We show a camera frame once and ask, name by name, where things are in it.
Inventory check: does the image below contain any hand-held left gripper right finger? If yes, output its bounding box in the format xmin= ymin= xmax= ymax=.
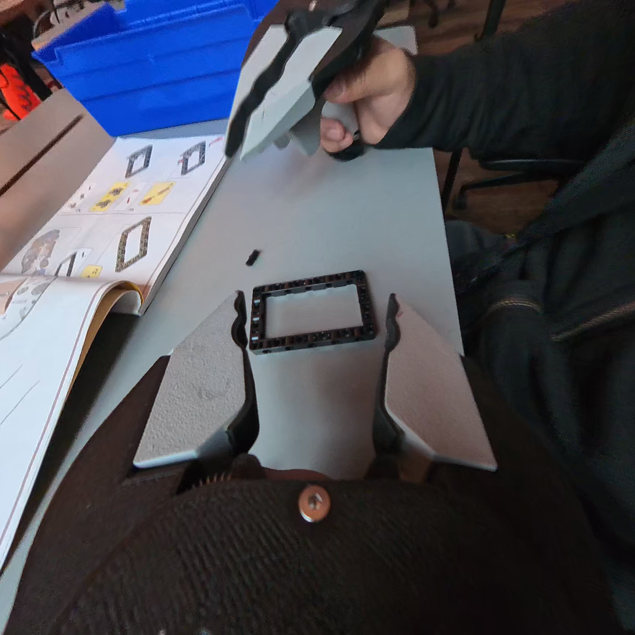
xmin=373 ymin=293 xmax=498 ymax=471

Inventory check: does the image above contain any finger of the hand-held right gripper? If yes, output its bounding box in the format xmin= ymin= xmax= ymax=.
xmin=225 ymin=26 xmax=291 ymax=158
xmin=239 ymin=26 xmax=344 ymax=163

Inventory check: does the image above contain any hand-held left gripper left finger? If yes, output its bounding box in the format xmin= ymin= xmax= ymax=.
xmin=133 ymin=290 xmax=261 ymax=468

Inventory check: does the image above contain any black lego frame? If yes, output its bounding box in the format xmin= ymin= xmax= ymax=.
xmin=247 ymin=269 xmax=379 ymax=356

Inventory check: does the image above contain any person's right forearm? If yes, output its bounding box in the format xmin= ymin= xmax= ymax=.
xmin=376 ymin=0 xmax=635 ymax=165

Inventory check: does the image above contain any person's right hand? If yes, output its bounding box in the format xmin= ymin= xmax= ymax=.
xmin=319 ymin=36 xmax=418 ymax=153

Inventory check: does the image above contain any blue plastic bin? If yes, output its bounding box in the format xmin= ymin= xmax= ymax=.
xmin=31 ymin=0 xmax=282 ymax=138

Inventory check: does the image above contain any open instruction booklet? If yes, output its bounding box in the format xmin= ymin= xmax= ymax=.
xmin=0 ymin=133 xmax=235 ymax=572

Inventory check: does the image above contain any black office chair base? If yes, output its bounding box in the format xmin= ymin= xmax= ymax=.
xmin=441 ymin=148 xmax=588 ymax=211

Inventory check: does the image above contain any orange patterned cone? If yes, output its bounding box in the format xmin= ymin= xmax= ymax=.
xmin=0 ymin=61 xmax=44 ymax=123

